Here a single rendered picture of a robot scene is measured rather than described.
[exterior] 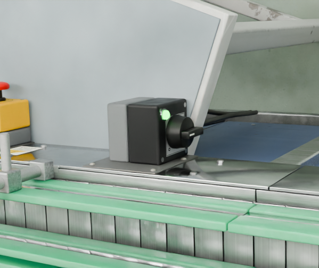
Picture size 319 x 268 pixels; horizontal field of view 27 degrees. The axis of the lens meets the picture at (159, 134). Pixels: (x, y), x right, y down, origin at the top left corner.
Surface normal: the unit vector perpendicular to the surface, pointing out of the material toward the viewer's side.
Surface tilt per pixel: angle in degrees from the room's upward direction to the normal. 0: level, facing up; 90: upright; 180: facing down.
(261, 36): 90
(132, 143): 0
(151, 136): 0
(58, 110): 0
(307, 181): 90
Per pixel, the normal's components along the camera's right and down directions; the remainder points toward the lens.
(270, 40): 0.82, 0.40
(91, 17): -0.51, 0.16
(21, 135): 0.86, 0.06
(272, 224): -0.04, -0.99
